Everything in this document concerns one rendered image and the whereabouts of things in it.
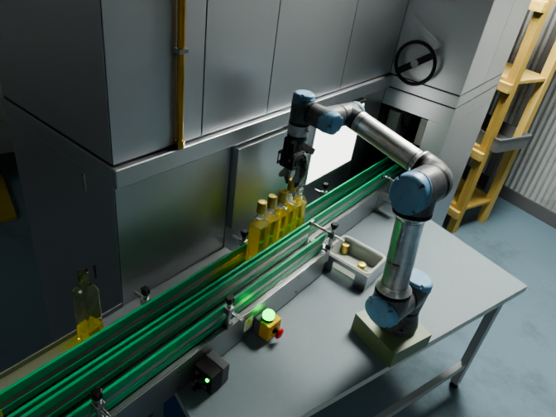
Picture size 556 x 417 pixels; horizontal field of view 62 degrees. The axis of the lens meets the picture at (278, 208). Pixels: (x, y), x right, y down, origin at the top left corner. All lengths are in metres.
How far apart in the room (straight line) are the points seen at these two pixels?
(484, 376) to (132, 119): 2.37
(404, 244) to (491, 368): 1.72
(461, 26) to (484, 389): 1.87
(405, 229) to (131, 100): 0.83
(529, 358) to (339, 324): 1.67
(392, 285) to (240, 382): 0.57
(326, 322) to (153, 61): 1.10
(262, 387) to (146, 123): 0.89
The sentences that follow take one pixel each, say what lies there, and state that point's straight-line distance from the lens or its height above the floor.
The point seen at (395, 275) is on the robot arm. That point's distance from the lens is 1.47.
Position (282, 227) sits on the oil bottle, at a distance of 1.76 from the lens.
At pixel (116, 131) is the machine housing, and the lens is 1.28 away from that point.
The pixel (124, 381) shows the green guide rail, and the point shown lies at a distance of 1.34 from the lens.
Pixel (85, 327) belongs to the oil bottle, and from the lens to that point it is 1.47.
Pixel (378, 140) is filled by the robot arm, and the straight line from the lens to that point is 1.54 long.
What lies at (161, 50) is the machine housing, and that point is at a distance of 1.30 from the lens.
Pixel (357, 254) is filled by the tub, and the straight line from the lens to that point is 2.11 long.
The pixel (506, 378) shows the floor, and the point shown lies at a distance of 3.04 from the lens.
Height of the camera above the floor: 2.03
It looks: 33 degrees down
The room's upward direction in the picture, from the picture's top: 9 degrees clockwise
